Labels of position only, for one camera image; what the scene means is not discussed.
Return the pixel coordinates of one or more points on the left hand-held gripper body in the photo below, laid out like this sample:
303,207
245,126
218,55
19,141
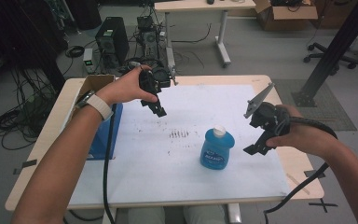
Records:
150,81

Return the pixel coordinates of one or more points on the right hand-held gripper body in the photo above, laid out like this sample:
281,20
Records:
272,119

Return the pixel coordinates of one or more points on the blue plastic bottle white cap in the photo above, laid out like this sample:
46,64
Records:
217,152

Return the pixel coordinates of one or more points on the blue cardboard box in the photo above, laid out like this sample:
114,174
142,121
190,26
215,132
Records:
101,143

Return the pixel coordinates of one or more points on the person's left hand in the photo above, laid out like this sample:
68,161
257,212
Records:
124,88

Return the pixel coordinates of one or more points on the person's right hand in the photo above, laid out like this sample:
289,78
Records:
307,138

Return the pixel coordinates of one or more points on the small open computer case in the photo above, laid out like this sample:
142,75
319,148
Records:
149,40

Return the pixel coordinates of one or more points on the black computer tower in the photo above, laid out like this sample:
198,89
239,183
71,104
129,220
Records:
112,40

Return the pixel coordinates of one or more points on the grey tape piece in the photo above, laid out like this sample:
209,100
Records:
310,174

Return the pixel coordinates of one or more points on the grey floor mat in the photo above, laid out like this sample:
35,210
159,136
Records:
335,121

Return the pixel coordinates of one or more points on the grey power supply box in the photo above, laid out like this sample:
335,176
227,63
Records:
88,59

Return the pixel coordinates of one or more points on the white table sheet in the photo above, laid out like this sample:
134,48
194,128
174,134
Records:
174,177

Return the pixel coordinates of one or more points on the white table leg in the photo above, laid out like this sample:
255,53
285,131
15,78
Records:
234,214

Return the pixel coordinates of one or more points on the black office chair base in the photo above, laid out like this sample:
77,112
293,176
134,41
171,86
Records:
326,56

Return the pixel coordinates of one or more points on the black tape cross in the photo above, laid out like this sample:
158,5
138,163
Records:
322,205

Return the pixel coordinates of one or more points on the light wooden desk white legs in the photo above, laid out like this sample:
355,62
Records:
199,5

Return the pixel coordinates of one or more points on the brown cardboard box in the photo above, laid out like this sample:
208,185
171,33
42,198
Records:
289,17

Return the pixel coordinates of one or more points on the black tape strip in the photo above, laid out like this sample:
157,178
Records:
24,166

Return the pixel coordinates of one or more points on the black metal stand post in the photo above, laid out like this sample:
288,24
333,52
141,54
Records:
335,49

